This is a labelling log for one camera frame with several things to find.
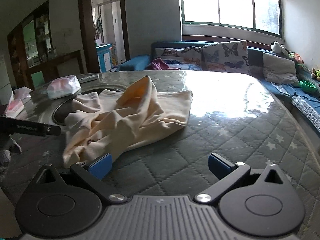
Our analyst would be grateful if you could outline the cream fabric garment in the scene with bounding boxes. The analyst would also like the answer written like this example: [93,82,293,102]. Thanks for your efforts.
[62,76,193,168]

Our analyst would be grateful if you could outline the green plastic bowl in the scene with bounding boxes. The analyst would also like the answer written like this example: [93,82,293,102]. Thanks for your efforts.
[299,80,317,94]

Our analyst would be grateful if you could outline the grey cushion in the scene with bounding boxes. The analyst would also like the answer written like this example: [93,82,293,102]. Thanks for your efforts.
[263,53,299,86]

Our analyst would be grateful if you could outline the butterfly pillow upright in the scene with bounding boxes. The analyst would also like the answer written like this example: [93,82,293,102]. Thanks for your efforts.
[202,41,250,74]

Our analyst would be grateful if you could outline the window with green frame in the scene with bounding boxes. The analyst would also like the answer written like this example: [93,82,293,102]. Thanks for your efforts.
[181,0,282,37]

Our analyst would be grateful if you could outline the butterfly pillow lying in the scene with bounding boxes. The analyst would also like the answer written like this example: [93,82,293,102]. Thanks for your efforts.
[154,46,202,71]

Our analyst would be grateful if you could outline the dark wooden cabinet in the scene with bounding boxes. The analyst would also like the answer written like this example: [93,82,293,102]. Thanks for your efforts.
[7,1,85,89]

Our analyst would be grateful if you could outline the colourful plush toys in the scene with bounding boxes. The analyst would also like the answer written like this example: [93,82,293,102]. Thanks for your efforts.
[289,52,319,81]

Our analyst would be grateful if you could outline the panda plush toy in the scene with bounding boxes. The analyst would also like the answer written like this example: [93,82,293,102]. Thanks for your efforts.
[271,41,290,56]

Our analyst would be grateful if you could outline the magenta garment on sofa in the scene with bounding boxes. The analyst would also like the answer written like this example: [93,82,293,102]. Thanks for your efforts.
[146,58,180,70]

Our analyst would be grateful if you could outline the blue white small cabinet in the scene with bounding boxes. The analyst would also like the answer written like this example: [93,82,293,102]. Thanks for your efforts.
[96,43,113,73]

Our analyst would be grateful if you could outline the small flat card box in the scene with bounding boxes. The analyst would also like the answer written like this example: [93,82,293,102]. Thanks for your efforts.
[79,74,99,84]

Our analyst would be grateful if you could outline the white refrigerator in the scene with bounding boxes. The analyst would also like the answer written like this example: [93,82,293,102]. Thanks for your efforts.
[0,55,13,105]

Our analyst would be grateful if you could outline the blue corner sofa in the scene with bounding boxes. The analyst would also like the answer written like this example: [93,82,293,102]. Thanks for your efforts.
[117,41,319,133]

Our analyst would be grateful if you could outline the quilted grey star table cover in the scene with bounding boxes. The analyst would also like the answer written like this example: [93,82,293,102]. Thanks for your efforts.
[1,70,319,239]

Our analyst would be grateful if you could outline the white pink tissue pack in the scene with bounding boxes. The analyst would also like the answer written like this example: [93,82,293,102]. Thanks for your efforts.
[47,75,81,99]

